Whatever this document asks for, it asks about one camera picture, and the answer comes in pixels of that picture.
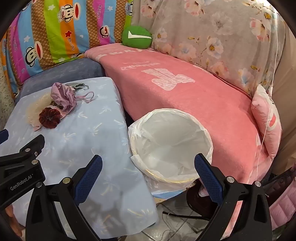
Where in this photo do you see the person's left hand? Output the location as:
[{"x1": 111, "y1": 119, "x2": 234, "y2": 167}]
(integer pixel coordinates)
[{"x1": 4, "y1": 204, "x2": 26, "y2": 237}]

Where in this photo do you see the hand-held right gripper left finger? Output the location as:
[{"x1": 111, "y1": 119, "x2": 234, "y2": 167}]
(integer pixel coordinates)
[{"x1": 25, "y1": 155, "x2": 103, "y2": 241}]

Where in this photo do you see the beige mesh bag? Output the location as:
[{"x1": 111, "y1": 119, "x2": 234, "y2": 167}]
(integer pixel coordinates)
[{"x1": 27, "y1": 94, "x2": 55, "y2": 127}]

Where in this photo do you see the pink blanket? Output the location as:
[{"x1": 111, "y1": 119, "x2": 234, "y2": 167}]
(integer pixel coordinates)
[{"x1": 84, "y1": 43, "x2": 275, "y2": 232}]

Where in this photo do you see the beige sofa cover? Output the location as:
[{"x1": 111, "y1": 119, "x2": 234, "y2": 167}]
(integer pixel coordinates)
[{"x1": 270, "y1": 19, "x2": 296, "y2": 172}]

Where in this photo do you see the pink elastic strap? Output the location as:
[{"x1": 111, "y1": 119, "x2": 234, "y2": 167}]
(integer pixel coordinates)
[{"x1": 75, "y1": 91, "x2": 95, "y2": 104}]

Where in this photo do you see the green round cushion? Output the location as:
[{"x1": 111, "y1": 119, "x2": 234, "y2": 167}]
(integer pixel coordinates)
[{"x1": 121, "y1": 25, "x2": 153, "y2": 49}]

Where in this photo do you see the colourful monkey print pillow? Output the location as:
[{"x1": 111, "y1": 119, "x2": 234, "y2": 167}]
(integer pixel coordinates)
[{"x1": 0, "y1": 0, "x2": 134, "y2": 98}]

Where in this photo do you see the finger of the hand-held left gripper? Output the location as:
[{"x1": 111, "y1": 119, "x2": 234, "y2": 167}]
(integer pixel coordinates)
[
  {"x1": 0, "y1": 129, "x2": 9, "y2": 145},
  {"x1": 0, "y1": 134, "x2": 45, "y2": 166}
]

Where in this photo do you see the grey drawstring pouch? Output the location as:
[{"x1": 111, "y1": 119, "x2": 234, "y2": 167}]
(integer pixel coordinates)
[{"x1": 66, "y1": 82, "x2": 89, "y2": 91}]

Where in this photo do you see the white speckled cloth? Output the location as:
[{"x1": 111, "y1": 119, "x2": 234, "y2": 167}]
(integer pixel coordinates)
[{"x1": 0, "y1": 67, "x2": 15, "y2": 127}]

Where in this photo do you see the white lined waste bin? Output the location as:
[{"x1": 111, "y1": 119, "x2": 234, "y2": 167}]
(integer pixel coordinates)
[{"x1": 128, "y1": 108, "x2": 213, "y2": 204}]

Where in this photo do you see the dark red scrunchie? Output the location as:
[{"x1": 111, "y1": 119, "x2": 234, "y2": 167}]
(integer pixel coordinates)
[{"x1": 39, "y1": 107, "x2": 62, "y2": 129}]

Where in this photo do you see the pink printed pillow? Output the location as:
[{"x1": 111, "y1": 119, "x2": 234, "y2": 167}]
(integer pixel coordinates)
[{"x1": 251, "y1": 84, "x2": 283, "y2": 161}]

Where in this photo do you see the purple cloth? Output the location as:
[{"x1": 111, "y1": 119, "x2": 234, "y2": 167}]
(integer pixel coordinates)
[{"x1": 50, "y1": 82, "x2": 78, "y2": 114}]

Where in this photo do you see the pink quilted cloth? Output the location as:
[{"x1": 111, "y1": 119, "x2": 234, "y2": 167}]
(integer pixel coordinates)
[{"x1": 268, "y1": 185, "x2": 295, "y2": 230}]

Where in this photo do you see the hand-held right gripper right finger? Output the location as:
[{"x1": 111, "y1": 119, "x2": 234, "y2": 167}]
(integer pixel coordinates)
[{"x1": 194, "y1": 153, "x2": 273, "y2": 241}]

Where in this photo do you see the black stool base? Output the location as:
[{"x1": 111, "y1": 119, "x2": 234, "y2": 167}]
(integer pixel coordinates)
[{"x1": 162, "y1": 183, "x2": 222, "y2": 220}]

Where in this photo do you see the blue-grey sofa cushion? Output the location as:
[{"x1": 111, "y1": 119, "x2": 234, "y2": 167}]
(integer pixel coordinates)
[{"x1": 15, "y1": 58, "x2": 105, "y2": 103}]

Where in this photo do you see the grey floral cover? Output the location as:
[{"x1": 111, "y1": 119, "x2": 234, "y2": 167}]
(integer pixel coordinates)
[{"x1": 132, "y1": 0, "x2": 286, "y2": 98}]

